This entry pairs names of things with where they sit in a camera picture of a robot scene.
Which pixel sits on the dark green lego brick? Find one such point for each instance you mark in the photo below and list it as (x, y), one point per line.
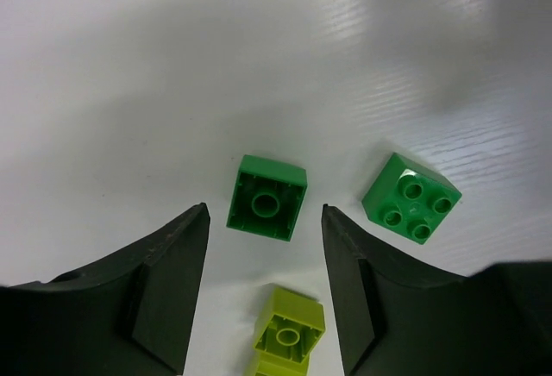
(267, 197)
(409, 199)

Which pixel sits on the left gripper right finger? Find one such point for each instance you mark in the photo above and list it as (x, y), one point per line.
(396, 315)

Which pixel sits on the lime green lego brick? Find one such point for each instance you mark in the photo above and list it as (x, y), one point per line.
(289, 325)

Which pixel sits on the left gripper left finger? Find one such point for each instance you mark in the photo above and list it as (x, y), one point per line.
(129, 313)

